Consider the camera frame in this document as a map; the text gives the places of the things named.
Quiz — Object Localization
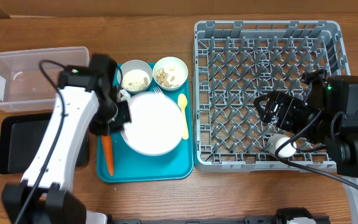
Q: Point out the yellow plastic spoon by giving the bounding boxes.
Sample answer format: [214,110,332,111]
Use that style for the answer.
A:
[178,93,189,140]

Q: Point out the white paper cup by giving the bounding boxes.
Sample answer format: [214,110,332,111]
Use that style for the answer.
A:
[267,134,296,158]

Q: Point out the clear plastic bin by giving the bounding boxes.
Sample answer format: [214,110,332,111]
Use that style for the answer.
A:
[0,47,90,113]

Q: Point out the black tray bin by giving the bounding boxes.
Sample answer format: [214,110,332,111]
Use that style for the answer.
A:
[0,111,89,175]

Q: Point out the grey dishwasher rack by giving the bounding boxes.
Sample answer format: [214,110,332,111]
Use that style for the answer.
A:
[193,21,350,172]

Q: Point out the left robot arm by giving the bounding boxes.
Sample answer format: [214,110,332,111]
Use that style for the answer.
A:
[1,54,131,223]

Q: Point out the white plate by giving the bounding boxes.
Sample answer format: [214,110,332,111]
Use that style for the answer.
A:
[121,91,185,156]

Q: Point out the white bowl with crumbs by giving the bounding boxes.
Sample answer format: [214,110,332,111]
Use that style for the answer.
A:
[117,60,152,94]

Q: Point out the white plastic fork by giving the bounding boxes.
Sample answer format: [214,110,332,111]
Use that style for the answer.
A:
[154,86,163,95]

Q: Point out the orange carrot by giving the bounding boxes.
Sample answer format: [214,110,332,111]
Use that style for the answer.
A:
[101,135,114,176]

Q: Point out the teal plastic tray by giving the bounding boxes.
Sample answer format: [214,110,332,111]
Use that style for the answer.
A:
[96,62,195,184]

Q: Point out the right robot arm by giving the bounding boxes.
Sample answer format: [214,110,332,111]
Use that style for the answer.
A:
[254,69,358,223]

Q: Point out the white bowl with nuts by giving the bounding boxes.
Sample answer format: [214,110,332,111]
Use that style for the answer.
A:
[152,57,189,91]

